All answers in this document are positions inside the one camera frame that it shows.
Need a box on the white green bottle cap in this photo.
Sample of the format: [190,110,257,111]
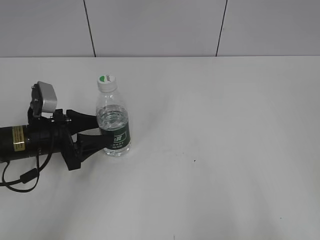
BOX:
[97,74,118,93]

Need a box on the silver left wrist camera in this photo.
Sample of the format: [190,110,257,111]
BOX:
[30,81,58,118]

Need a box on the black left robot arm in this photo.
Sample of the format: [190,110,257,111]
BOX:
[0,109,115,171]

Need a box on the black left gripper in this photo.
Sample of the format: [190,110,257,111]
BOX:
[27,107,112,171]

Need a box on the clear Cestbon water bottle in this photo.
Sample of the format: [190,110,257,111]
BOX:
[96,89,131,157]

